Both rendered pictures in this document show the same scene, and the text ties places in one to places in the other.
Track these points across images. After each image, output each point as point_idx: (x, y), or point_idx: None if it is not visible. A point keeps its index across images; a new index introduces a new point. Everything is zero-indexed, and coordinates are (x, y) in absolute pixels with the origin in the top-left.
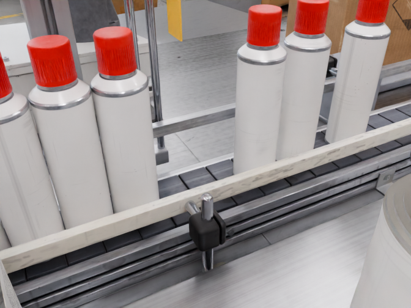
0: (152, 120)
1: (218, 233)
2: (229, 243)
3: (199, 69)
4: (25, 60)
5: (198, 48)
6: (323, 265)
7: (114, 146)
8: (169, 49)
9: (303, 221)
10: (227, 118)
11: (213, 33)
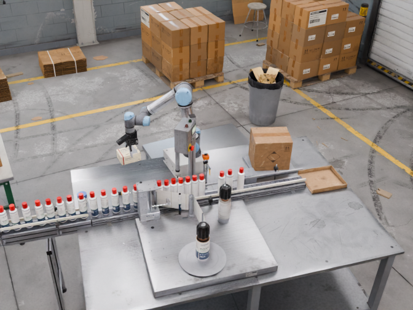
0: (205, 182)
1: (211, 200)
2: (214, 203)
3: (220, 162)
4: (182, 164)
5: (222, 153)
6: None
7: (200, 187)
8: (214, 152)
9: None
10: (217, 184)
11: (228, 146)
